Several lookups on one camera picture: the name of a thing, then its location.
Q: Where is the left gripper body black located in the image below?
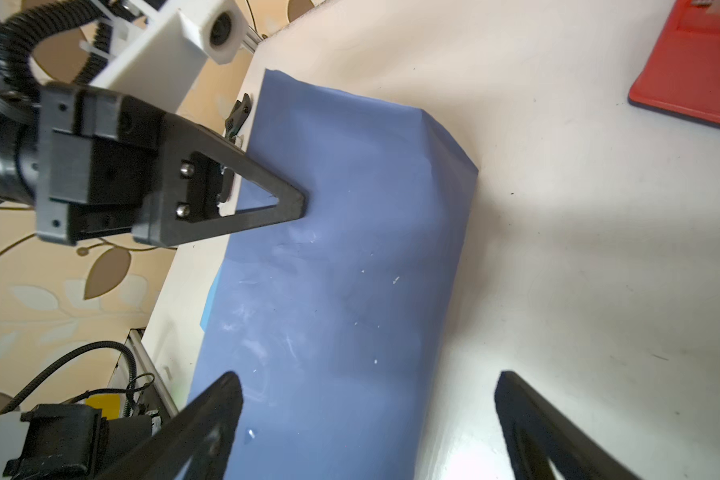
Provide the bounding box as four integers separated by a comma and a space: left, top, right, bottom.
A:
35, 82, 166, 246

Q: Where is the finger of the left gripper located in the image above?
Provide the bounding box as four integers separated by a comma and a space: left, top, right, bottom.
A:
131, 114, 307, 247

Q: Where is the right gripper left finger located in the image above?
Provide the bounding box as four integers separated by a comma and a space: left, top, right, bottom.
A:
97, 371, 244, 479

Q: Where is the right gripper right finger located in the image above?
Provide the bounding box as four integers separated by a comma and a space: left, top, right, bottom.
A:
494, 371, 636, 479

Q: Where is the light blue wrapping paper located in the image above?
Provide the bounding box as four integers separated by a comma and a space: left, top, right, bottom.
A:
191, 70, 478, 479

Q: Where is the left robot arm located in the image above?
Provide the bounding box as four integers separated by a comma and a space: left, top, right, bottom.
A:
0, 1, 307, 247

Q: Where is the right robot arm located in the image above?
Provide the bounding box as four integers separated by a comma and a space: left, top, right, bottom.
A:
0, 341, 635, 479

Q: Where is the black adjustable wrench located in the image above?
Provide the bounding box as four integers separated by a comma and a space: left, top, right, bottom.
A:
217, 93, 253, 204

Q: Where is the red tape dispenser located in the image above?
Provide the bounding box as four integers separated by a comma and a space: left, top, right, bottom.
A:
628, 1, 720, 128

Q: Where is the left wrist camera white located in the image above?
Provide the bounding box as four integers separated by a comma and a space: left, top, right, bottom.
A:
91, 0, 261, 113

